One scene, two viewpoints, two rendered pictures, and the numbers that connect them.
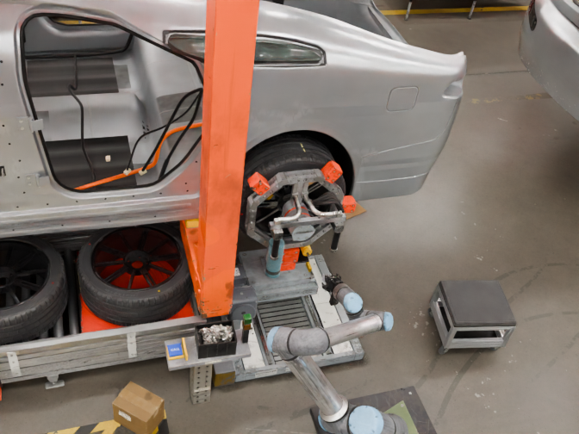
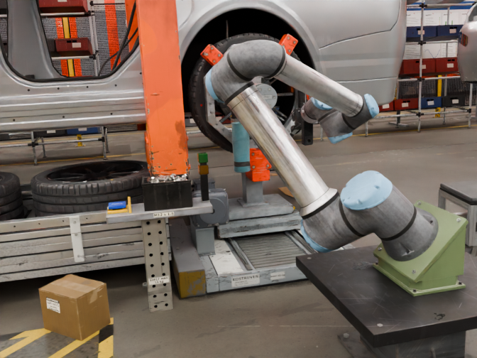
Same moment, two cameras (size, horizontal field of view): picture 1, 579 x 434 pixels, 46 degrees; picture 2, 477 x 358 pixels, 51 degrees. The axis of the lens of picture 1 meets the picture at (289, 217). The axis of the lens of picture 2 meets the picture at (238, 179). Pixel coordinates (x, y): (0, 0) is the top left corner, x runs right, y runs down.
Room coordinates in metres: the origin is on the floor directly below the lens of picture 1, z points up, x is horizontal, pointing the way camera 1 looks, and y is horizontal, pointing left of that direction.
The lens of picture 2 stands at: (0.16, -0.38, 1.00)
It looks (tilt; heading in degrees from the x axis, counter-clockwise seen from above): 12 degrees down; 10
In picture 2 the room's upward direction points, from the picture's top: 3 degrees counter-clockwise
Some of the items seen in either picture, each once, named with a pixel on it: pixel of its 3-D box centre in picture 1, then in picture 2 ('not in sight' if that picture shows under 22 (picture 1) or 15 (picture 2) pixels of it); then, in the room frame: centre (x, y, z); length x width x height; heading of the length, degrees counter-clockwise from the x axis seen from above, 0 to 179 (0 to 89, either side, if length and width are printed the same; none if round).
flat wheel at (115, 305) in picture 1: (137, 270); (99, 192); (2.59, 0.82, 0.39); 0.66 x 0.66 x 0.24
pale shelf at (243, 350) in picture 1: (207, 349); (159, 209); (2.10, 0.31, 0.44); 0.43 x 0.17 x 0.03; 113
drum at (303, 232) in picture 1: (297, 220); (259, 96); (2.74, -0.05, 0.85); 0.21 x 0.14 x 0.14; 23
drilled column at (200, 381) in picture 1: (200, 374); (156, 261); (2.08, 0.34, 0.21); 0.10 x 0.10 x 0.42; 23
